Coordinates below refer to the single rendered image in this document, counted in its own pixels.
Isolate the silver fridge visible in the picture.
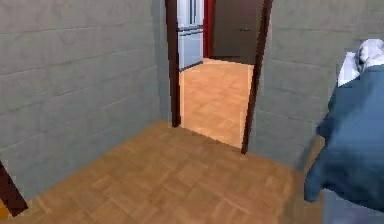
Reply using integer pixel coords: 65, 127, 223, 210
176, 0, 205, 72

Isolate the dark brown room door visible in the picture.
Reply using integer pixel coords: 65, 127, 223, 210
210, 0, 265, 65

